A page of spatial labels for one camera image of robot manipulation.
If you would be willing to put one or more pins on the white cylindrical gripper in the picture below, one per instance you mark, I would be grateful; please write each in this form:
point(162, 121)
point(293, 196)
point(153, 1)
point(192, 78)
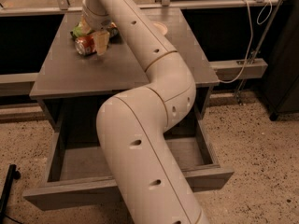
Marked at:
point(97, 21)

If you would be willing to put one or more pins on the red coke can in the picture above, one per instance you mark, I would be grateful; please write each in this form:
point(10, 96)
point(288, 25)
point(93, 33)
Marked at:
point(85, 45)

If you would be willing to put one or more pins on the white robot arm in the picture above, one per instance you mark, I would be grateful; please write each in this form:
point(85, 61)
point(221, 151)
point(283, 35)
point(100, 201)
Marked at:
point(131, 124)

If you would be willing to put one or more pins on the grey open top drawer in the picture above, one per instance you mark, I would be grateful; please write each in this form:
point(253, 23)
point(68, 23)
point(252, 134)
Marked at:
point(77, 173)

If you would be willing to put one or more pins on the green chip bag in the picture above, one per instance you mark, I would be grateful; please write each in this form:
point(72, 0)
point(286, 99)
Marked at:
point(112, 29)

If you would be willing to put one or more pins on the grey wooden cabinet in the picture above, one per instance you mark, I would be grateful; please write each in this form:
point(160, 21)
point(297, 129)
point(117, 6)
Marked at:
point(66, 74)

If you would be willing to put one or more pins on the white paper bowl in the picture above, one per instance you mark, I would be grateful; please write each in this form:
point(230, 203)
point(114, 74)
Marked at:
point(161, 27)

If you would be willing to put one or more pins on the black pole base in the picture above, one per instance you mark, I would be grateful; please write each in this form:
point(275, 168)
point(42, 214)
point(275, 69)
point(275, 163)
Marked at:
point(12, 174)

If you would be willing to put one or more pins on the metal railing frame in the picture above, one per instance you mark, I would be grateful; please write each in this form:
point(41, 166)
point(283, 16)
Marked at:
point(46, 3)

